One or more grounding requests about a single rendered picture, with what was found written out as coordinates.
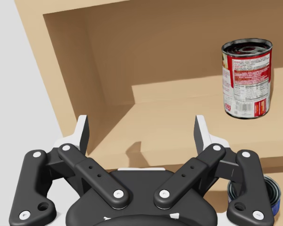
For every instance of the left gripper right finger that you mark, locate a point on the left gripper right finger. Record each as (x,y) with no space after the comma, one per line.
(191,171)

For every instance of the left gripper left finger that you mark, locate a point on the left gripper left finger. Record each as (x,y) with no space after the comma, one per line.
(89,171)

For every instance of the blue flat can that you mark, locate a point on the blue flat can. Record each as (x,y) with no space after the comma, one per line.
(271,195)

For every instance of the red and white can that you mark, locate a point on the red and white can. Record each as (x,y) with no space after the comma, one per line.
(247,78)

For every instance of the pale wooden shelf unit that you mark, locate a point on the pale wooden shelf unit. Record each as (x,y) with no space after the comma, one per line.
(160,77)

